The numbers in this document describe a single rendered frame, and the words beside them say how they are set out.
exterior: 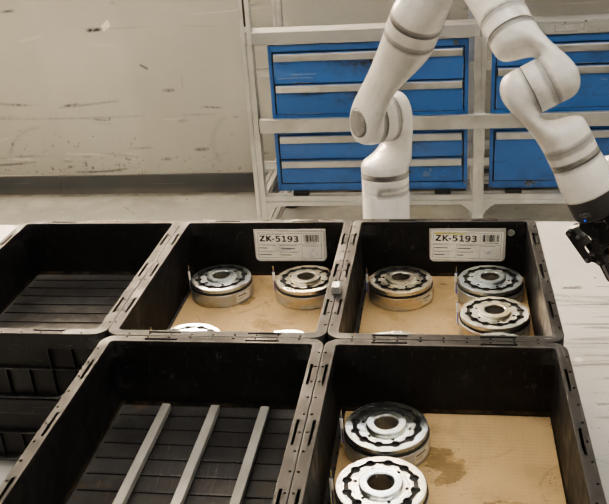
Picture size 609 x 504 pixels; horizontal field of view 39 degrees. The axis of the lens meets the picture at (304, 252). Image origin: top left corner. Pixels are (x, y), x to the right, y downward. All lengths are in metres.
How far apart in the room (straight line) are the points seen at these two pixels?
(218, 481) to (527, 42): 0.71
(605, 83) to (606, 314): 1.69
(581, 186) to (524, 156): 2.04
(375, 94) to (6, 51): 3.15
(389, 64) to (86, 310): 0.66
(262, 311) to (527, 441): 0.50
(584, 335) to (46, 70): 3.35
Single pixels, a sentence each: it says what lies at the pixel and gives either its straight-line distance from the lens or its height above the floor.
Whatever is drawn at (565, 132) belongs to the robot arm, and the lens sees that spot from 1.24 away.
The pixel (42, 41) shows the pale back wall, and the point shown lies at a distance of 4.44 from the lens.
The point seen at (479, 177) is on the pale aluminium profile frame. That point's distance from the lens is 3.29.
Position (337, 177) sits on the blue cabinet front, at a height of 0.37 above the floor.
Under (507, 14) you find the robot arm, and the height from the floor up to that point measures 1.28.
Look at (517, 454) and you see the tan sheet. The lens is 1.09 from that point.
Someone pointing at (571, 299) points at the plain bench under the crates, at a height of 0.70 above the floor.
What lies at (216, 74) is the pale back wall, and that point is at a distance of 4.20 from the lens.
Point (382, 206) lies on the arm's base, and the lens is 1.67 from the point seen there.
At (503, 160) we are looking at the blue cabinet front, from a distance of 3.30.
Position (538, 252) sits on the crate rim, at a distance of 1.36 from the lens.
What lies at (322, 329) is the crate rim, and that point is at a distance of 1.14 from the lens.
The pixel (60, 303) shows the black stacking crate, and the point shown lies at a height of 0.83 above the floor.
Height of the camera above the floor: 1.50
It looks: 24 degrees down
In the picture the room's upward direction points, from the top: 4 degrees counter-clockwise
